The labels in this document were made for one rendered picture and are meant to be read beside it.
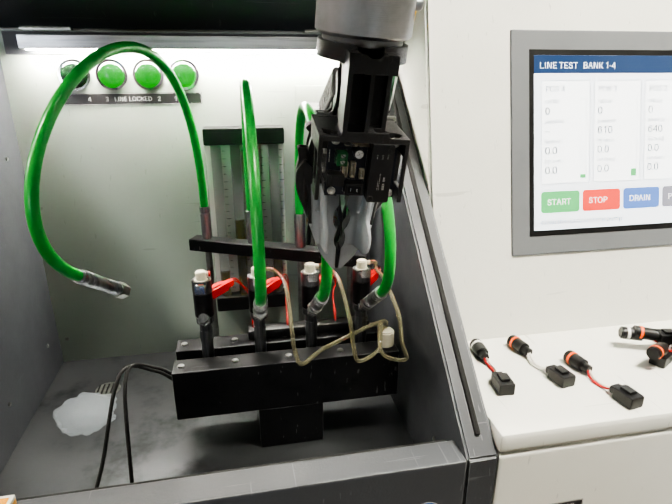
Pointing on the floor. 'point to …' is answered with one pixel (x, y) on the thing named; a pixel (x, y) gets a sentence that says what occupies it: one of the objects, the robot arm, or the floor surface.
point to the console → (658, 288)
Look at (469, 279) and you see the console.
